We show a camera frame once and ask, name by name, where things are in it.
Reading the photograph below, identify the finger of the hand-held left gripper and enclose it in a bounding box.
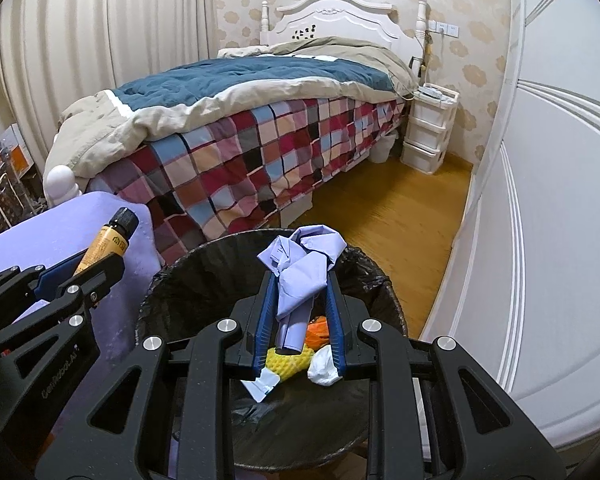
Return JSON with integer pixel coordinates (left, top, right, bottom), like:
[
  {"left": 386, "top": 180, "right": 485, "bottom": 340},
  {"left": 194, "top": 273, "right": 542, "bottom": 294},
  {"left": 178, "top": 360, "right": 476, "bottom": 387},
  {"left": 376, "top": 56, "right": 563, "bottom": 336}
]
[
  {"left": 0, "top": 254, "right": 83, "bottom": 313},
  {"left": 0, "top": 252, "right": 127, "bottom": 357}
]

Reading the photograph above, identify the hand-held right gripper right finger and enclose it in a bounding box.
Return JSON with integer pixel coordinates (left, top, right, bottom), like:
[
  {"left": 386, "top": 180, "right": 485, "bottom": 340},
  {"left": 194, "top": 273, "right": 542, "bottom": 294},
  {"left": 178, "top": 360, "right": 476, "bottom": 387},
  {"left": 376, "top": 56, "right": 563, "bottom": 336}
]
[{"left": 325, "top": 270, "right": 568, "bottom": 480}]

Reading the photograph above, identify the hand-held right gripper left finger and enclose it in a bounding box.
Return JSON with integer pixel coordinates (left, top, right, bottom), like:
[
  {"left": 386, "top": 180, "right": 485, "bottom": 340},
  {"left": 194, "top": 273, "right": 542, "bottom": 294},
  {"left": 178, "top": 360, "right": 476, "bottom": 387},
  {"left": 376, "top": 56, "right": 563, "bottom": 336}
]
[{"left": 34, "top": 270, "right": 281, "bottom": 480}]

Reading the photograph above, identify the orange snack wrapper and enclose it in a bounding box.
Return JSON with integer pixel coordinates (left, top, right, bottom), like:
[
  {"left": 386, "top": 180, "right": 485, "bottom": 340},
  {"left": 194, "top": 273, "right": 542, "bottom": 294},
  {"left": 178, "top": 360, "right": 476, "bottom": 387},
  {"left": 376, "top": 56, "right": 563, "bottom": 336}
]
[{"left": 307, "top": 316, "right": 331, "bottom": 348}]

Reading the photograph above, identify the yellow bottle with black cap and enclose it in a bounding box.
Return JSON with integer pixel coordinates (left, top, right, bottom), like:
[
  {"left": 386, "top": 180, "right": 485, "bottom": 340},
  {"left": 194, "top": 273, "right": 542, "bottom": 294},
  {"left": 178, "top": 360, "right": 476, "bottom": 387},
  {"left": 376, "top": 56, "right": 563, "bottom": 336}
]
[{"left": 72, "top": 206, "right": 140, "bottom": 277}]

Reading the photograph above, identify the white tissue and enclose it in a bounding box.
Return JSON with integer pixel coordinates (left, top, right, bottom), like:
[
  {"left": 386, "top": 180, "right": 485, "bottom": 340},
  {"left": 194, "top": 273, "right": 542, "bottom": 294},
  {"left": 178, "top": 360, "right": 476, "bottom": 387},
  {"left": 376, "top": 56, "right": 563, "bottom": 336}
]
[{"left": 306, "top": 347, "right": 343, "bottom": 387}]

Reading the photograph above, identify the lilac paper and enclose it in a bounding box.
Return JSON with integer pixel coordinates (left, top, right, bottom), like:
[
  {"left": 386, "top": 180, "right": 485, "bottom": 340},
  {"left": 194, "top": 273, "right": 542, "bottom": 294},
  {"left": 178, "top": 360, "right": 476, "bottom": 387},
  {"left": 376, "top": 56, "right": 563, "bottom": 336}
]
[{"left": 257, "top": 225, "right": 348, "bottom": 353}]

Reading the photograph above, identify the yellow foam net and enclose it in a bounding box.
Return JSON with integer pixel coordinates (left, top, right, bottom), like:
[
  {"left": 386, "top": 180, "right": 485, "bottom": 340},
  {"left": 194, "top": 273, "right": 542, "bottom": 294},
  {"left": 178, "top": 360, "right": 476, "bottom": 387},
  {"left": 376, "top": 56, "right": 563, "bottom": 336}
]
[{"left": 265, "top": 345, "right": 315, "bottom": 377}]

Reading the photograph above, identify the black trash bin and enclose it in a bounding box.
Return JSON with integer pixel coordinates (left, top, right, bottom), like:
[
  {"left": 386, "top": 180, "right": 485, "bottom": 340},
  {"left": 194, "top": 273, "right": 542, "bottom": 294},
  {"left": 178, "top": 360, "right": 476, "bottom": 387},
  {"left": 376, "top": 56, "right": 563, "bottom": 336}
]
[{"left": 135, "top": 227, "right": 408, "bottom": 471}]

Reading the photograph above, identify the small white orange cardboard box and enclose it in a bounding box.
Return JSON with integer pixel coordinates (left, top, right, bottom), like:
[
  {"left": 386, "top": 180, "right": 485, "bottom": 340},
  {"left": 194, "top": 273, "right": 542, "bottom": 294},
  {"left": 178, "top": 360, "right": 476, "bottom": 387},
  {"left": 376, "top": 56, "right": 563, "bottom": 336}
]
[{"left": 2, "top": 124, "right": 35, "bottom": 173}]

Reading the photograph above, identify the checkered bedsheet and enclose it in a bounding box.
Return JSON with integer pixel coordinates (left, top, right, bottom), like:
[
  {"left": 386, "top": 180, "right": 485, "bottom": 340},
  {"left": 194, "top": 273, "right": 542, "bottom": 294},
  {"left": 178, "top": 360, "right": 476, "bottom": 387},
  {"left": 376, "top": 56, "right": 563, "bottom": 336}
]
[{"left": 92, "top": 95, "right": 408, "bottom": 266}]

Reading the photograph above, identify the small white bucket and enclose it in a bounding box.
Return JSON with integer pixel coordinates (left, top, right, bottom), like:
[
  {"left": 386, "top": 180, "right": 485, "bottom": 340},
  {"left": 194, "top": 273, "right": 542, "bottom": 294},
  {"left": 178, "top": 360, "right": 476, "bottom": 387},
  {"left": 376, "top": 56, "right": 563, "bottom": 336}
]
[{"left": 370, "top": 130, "right": 398, "bottom": 163}]

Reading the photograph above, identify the white drawer unit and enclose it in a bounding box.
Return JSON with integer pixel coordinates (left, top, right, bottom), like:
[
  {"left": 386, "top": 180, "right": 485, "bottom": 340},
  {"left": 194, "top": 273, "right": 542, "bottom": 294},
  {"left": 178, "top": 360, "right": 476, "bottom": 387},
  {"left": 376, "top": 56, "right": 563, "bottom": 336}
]
[{"left": 400, "top": 82, "right": 458, "bottom": 176}]

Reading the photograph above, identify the blue beige duvet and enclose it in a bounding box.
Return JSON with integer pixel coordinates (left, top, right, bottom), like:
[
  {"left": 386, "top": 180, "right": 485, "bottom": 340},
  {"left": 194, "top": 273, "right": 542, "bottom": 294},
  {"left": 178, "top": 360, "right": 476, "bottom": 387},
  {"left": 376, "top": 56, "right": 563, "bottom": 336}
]
[{"left": 55, "top": 36, "right": 418, "bottom": 178}]

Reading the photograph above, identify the cream curtain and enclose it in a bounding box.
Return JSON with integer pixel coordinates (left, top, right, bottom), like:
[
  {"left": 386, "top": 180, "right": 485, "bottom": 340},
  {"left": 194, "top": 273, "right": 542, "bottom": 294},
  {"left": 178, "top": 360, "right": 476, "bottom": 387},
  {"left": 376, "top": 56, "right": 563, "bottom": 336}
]
[{"left": 0, "top": 0, "right": 218, "bottom": 171}]

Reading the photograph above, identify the white wardrobe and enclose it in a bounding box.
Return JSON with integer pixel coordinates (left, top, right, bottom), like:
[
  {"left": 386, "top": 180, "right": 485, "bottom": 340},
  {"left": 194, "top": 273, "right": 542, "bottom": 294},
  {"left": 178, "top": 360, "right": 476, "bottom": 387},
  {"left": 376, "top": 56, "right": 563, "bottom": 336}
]
[{"left": 420, "top": 0, "right": 600, "bottom": 448}]

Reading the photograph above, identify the beige pillow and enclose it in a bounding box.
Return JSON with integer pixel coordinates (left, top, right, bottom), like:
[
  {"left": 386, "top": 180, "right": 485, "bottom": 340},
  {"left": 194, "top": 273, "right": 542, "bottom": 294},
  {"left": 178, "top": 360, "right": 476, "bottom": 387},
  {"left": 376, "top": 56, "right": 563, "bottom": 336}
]
[{"left": 217, "top": 44, "right": 281, "bottom": 59}]

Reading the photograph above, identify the bed with quilt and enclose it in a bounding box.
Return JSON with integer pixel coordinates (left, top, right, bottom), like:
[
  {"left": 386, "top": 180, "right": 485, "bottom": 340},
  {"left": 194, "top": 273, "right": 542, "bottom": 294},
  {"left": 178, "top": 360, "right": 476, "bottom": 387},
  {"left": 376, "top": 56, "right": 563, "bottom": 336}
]
[{"left": 42, "top": 0, "right": 428, "bottom": 226}]

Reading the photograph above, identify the white wall socket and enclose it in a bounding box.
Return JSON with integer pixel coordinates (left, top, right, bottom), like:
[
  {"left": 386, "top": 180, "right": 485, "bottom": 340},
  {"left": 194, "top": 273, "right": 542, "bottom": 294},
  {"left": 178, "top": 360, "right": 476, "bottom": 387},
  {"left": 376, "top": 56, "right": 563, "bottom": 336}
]
[{"left": 427, "top": 20, "right": 461, "bottom": 38}]

